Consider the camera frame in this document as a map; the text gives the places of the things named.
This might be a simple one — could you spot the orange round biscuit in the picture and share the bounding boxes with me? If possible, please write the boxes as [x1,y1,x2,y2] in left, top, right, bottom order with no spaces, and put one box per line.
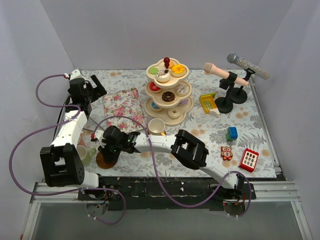
[169,61,175,69]

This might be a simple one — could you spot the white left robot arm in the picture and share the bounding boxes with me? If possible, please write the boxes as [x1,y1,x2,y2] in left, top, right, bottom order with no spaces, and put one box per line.
[40,70,107,200]

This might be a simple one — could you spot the pink cup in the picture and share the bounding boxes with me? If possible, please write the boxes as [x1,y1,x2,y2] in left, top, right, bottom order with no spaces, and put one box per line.
[77,134,86,147]

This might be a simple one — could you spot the metal serving tongs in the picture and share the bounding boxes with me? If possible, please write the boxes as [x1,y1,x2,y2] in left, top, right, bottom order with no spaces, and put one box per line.
[84,117,98,131]

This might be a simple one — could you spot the blue toy brick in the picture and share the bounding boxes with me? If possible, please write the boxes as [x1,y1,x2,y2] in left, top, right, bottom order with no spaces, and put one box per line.
[227,126,238,139]

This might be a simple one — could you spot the silver glitter microphone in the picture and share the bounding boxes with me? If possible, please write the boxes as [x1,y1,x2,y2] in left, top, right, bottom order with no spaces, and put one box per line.
[227,52,270,80]

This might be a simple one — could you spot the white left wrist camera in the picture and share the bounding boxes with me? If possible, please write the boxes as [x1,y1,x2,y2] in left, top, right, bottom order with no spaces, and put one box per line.
[63,68,86,81]

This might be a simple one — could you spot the black microphone stand front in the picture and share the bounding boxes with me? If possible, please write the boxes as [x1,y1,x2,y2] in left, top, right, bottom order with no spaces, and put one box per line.
[214,79,235,114]

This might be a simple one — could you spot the white donut with chocolate square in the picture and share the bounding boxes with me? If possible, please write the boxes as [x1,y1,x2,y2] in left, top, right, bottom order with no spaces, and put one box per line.
[155,69,171,83]

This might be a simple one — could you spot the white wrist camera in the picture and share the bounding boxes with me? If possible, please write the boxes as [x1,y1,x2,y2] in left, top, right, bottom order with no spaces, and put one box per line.
[90,130,106,148]
[63,68,86,81]

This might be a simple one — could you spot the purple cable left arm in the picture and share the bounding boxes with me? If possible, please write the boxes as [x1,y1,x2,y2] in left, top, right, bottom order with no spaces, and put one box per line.
[9,72,127,225]

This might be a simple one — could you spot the red glazed donut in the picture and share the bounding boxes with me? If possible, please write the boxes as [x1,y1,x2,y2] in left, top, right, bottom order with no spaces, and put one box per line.
[149,81,162,93]

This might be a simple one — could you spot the floral tablecloth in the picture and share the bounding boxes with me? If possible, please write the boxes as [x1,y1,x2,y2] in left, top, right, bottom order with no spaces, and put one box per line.
[82,70,276,179]

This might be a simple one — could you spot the blue glazed donut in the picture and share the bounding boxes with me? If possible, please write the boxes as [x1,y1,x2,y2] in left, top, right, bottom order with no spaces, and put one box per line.
[151,102,163,112]

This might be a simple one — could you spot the red owl toy figure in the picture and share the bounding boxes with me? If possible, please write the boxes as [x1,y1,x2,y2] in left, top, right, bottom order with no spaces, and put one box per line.
[220,146,233,161]

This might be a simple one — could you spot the black microphone stand rear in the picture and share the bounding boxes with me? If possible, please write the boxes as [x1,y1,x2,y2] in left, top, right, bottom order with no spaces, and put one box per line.
[230,68,255,104]

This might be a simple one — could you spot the yellow toy window block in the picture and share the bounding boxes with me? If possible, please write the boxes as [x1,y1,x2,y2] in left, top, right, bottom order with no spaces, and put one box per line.
[199,92,221,118]

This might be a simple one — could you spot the pink microphone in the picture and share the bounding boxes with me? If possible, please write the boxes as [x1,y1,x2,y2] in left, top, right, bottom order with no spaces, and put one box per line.
[203,62,249,87]

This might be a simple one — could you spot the red toy window block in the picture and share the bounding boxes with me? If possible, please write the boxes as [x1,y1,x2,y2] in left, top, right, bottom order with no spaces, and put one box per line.
[238,148,259,173]

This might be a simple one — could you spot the green round biscuit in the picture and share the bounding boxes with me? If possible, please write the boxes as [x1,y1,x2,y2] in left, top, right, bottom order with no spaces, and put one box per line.
[148,67,159,75]

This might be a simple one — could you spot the green cup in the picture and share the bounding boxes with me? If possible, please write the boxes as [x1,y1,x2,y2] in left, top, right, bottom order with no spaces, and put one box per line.
[76,145,97,167]

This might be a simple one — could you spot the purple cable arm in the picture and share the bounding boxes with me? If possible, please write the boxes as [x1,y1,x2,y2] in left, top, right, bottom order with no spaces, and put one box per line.
[91,115,253,219]
[9,72,127,225]

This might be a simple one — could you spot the floral serving tray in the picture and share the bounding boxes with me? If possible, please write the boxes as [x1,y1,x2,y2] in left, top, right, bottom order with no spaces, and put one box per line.
[103,88,146,133]

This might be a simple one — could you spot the black microphone stand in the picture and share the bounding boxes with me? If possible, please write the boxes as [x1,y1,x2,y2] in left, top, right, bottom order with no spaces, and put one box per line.
[214,79,235,114]
[230,68,255,104]

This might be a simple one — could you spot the yellow cup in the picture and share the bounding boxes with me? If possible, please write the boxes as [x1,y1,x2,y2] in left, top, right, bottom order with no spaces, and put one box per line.
[148,118,166,136]

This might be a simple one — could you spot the green toy brick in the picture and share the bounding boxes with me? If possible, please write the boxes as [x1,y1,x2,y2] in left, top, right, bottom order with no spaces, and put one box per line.
[225,133,236,142]

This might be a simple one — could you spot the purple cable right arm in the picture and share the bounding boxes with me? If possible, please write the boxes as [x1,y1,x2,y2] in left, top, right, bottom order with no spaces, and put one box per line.
[91,115,253,219]

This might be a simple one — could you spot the chocolate sprinkled donut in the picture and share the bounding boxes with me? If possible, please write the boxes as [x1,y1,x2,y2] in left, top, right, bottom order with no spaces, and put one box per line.
[161,91,176,104]

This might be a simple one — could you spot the purple sprinkled donut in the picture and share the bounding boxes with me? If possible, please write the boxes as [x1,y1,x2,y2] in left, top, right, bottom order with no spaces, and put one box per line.
[178,99,189,106]

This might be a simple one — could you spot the cream three-tier dessert stand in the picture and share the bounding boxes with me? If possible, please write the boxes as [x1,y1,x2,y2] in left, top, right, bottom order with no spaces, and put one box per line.
[144,57,194,127]

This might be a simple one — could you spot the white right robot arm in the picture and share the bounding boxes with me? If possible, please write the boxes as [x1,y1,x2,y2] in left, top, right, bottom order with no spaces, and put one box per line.
[91,125,245,199]

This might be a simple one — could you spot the white donut chocolate stripes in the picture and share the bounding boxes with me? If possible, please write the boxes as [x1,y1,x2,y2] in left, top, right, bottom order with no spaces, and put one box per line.
[175,83,190,97]

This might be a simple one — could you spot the yellow glazed donut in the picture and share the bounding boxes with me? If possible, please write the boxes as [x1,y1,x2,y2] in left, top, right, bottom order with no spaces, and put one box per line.
[170,64,186,78]

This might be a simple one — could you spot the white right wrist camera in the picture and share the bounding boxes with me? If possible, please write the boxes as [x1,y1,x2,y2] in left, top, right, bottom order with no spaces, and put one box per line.
[90,130,106,148]

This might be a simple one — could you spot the brown wooden coaster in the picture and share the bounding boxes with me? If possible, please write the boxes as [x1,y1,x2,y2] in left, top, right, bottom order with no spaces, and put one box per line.
[96,151,119,169]

